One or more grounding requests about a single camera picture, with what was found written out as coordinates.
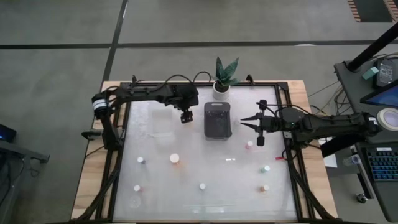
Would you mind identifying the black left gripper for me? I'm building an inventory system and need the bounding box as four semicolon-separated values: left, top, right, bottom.
170;83;200;124

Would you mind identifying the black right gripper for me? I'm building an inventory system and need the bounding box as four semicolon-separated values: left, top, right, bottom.
241;100;282;146

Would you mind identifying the dark gray plastic bin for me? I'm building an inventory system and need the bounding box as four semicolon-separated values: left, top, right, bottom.
203;101;233;141

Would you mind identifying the snake plant in white pot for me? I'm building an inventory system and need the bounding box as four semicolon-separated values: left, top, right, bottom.
211;56;241;101

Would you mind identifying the white paper sheet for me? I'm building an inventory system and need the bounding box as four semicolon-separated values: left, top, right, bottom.
318;136;338;169

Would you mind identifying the gray equipment cart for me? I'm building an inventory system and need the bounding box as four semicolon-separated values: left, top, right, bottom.
334;57;398;144

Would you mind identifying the clear plastic bottle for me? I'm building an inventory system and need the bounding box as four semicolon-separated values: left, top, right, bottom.
343;154;361;166

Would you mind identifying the white tape roll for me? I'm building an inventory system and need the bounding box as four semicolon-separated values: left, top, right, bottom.
376;107;398;132

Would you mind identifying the teal block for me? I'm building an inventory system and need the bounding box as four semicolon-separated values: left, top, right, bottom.
361;66;380;80

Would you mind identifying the black backlit keyboard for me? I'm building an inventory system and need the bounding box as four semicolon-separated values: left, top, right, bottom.
366;147;398;183

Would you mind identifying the monitor with blue screen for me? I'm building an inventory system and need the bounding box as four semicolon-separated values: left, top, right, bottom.
359;81;398;109

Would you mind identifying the black metal pole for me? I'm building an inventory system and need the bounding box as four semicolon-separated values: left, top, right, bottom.
346;22;398;72

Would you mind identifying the dark rug with striped edge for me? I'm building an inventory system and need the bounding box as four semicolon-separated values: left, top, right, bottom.
347;0;398;23

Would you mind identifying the gray metal stand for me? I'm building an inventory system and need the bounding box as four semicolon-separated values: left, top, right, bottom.
0;139;50;224

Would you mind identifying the black device with blue light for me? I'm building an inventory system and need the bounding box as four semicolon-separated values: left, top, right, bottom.
0;123;17;143

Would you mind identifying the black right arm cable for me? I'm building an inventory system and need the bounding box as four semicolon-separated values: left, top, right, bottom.
256;102;315;116

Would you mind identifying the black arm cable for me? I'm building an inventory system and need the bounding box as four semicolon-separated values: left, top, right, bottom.
161;70;215;91
256;102;315;116

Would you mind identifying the black aluminium table frame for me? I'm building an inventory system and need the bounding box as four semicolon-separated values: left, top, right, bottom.
70;81;340;224

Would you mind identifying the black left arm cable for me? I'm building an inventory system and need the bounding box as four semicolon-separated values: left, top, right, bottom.
161;70;215;91

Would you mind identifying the black camera clamp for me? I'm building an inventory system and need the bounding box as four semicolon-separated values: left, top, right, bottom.
81;129;104;141

